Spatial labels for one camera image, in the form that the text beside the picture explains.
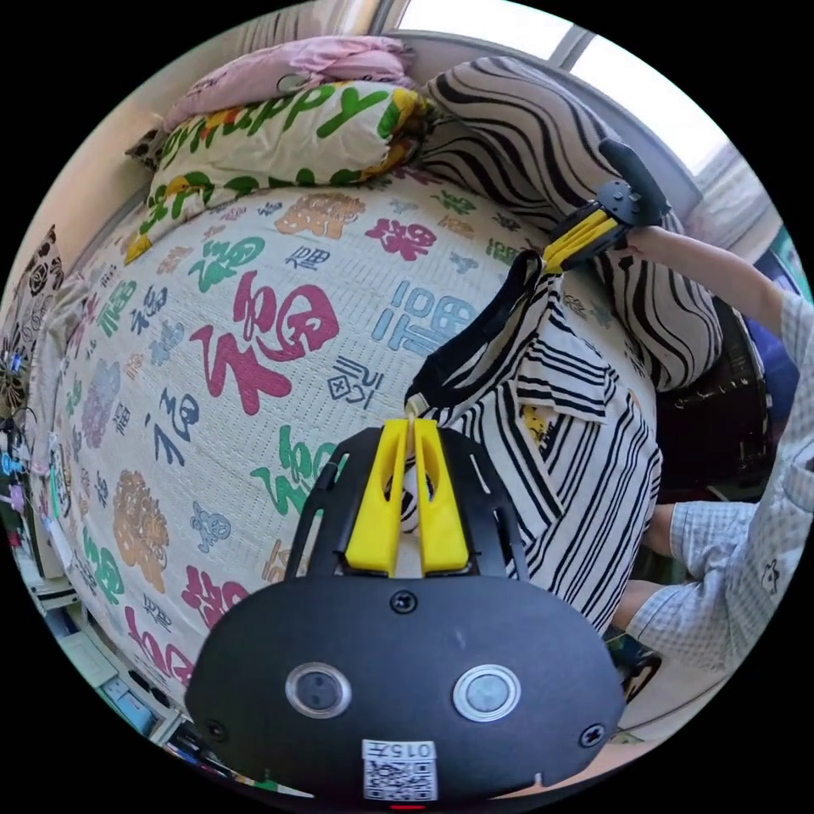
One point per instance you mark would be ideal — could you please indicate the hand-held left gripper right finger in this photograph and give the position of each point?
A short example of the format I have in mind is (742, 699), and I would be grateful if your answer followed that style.
(442, 515)

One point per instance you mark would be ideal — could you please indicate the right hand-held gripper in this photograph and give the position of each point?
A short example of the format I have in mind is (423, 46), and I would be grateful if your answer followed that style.
(636, 205)

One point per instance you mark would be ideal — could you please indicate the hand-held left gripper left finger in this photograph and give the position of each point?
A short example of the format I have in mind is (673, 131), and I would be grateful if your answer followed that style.
(376, 509)

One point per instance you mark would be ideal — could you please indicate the black and white striped shirt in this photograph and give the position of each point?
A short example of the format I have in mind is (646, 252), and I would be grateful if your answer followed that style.
(572, 445)

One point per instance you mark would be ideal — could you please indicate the person's right forearm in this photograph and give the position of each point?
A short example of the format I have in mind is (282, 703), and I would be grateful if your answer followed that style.
(731, 273)

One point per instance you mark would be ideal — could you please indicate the zebra striped pillow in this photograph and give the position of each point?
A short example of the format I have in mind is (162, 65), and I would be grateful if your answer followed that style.
(509, 127)

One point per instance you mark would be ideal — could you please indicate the person's right hand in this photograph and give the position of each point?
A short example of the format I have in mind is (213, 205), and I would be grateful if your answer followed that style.
(658, 243)

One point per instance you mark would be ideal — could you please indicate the person's left hand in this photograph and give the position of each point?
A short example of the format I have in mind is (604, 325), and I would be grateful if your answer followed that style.
(591, 765)

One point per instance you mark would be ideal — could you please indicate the bed with printed sheet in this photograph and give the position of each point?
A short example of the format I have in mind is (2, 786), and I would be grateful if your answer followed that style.
(305, 407)

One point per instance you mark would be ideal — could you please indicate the window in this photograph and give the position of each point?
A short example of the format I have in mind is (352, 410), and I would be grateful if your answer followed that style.
(642, 70)

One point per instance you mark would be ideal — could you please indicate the person's body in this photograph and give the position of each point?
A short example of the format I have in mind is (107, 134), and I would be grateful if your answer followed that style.
(731, 559)

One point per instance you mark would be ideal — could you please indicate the pink pillow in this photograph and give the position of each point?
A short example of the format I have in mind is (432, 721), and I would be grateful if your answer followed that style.
(331, 57)

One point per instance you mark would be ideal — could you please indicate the folded quilt with green print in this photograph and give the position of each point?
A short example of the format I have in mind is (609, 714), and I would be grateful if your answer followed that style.
(273, 140)

